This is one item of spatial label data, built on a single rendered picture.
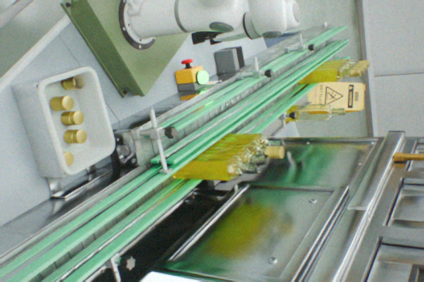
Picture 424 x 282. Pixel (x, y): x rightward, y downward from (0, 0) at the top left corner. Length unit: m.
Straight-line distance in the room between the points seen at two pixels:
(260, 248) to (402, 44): 6.06
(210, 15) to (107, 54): 0.31
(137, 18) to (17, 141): 0.43
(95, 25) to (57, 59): 0.13
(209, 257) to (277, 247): 0.16
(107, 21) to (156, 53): 0.20
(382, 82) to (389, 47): 0.51
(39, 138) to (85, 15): 0.33
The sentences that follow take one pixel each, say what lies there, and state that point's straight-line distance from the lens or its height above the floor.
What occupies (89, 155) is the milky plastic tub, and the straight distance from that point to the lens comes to 1.16.
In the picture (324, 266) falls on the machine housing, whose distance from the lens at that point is 1.01.
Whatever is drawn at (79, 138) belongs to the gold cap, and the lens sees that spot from 1.14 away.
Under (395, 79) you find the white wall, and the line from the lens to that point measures 7.11.
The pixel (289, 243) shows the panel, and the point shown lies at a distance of 1.09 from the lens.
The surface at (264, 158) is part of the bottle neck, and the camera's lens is 1.22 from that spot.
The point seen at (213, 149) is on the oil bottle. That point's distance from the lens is 1.30.
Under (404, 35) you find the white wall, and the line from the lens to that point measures 6.97.
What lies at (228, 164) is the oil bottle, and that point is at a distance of 1.19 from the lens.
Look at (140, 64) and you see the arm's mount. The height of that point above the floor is 0.84.
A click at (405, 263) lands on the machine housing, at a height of 1.50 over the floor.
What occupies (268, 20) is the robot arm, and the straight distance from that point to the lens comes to 1.07.
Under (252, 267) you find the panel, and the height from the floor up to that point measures 1.21.
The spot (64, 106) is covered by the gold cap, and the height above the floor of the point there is 0.81.
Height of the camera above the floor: 1.66
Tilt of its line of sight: 32 degrees down
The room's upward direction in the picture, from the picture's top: 90 degrees clockwise
